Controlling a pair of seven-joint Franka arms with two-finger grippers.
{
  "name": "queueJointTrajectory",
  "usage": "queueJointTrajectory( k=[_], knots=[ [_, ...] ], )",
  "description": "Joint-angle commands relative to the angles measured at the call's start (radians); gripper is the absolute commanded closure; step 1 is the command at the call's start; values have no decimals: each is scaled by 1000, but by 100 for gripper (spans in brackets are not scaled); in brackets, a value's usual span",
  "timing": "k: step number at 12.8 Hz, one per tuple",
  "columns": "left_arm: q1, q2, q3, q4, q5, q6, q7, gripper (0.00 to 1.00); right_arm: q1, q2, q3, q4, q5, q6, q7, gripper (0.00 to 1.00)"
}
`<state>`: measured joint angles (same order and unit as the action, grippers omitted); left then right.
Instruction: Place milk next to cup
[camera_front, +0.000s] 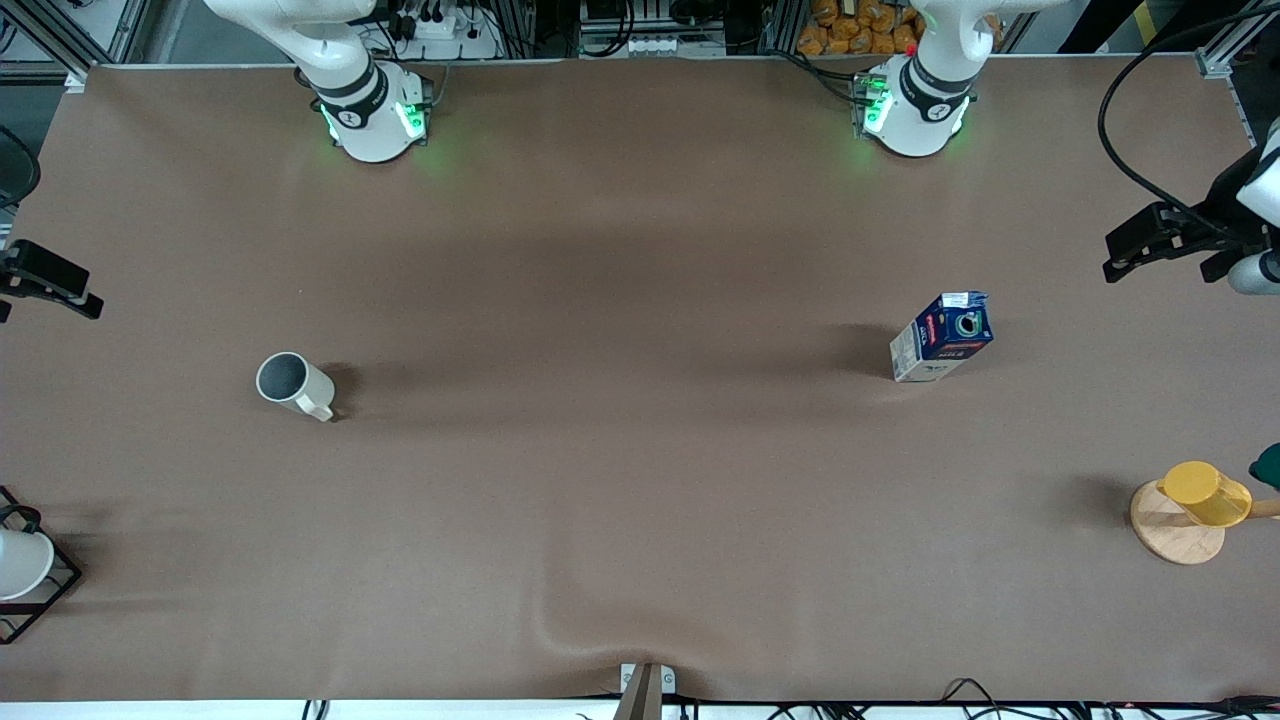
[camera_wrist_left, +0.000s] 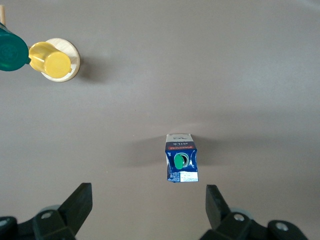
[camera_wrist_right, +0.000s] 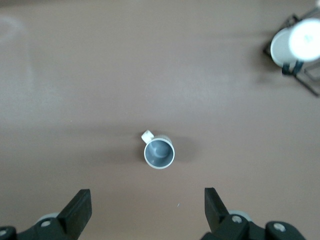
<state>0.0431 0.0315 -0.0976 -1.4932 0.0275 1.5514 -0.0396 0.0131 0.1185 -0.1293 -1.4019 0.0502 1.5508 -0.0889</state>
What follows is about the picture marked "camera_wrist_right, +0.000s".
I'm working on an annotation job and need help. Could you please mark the grey cup with handle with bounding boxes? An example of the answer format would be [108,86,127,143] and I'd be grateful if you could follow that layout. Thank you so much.
[140,129,176,170]

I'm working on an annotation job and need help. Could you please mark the brown table cloth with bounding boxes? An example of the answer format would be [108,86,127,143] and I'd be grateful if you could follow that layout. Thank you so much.
[0,0,320,240]

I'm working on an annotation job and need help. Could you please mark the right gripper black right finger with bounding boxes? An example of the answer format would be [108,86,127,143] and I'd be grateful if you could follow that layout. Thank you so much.
[201,187,307,240]

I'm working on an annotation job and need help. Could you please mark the white plate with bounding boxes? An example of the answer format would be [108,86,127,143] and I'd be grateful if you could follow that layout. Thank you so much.
[288,18,320,62]
[270,27,301,68]

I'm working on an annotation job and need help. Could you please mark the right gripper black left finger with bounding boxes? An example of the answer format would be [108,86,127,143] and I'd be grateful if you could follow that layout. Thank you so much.
[17,189,93,240]

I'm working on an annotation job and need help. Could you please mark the black wire dish rack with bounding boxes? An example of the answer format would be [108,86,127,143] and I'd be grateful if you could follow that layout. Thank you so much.
[262,7,320,97]

